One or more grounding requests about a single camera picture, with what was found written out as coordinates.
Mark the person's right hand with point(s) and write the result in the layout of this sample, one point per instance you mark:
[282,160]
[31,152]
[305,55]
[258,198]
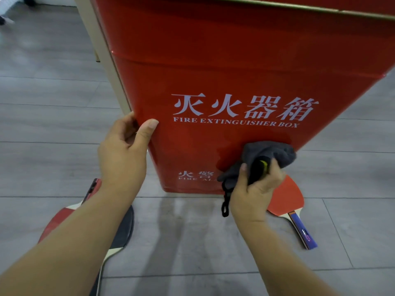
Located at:
[250,203]

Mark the person's left hand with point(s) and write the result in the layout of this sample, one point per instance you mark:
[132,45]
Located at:
[123,163]

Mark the black table tennis paddle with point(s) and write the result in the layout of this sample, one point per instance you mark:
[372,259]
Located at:
[125,228]

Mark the dark grey cleaning cloth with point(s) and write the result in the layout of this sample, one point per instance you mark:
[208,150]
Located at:
[271,151]

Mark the white folding table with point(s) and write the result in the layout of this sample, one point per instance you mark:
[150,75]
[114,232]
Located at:
[29,1]

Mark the person's right forearm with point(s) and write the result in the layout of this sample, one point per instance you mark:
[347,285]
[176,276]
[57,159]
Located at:
[277,265]

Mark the red fire extinguisher box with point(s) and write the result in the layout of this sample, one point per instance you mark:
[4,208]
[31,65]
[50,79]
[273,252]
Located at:
[231,58]

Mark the person's left forearm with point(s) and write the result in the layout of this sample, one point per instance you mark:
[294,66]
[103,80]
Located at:
[61,252]

